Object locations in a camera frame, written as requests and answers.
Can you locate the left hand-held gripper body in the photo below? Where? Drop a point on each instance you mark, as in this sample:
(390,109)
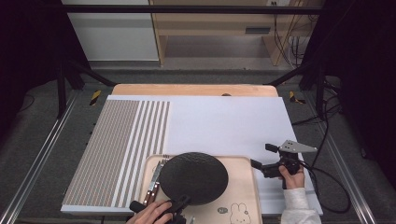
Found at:
(177,217)

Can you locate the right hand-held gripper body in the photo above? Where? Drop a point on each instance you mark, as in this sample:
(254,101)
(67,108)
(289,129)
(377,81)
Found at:
(295,146)

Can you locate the black textured round plate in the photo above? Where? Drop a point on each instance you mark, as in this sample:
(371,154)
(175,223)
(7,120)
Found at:
(193,179)

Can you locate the beige tray with rabbit print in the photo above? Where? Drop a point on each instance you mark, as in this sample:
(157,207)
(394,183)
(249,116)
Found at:
(243,193)

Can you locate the person's left hand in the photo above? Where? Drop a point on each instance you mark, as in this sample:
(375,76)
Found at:
(149,216)

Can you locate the person's right hand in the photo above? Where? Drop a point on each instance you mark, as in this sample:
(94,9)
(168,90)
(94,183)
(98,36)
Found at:
(294,180)

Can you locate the black yellow floor tape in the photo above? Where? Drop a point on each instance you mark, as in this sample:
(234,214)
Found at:
(95,97)
(292,97)

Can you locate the white board sheet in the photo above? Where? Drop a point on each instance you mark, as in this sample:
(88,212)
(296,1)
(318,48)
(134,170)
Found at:
(224,124)

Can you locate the black metal stand leg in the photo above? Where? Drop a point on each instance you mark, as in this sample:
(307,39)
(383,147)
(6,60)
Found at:
(319,90)
(62,90)

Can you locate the striped brown white placemat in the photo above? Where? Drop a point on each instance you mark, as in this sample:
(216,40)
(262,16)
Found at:
(118,149)

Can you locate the black curtain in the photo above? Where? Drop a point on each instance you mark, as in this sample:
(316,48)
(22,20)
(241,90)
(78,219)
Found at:
(364,62)
(28,46)

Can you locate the light wooden desk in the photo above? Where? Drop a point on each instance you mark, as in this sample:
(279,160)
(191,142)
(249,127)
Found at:
(218,21)

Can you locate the white cabinet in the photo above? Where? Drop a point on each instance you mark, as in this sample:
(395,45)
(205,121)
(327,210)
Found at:
(115,34)

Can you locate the aluminium floor rail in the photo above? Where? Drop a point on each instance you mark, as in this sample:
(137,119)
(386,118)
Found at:
(37,165)
(348,174)

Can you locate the black horizontal frame bar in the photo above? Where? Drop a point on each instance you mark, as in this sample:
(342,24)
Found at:
(186,9)

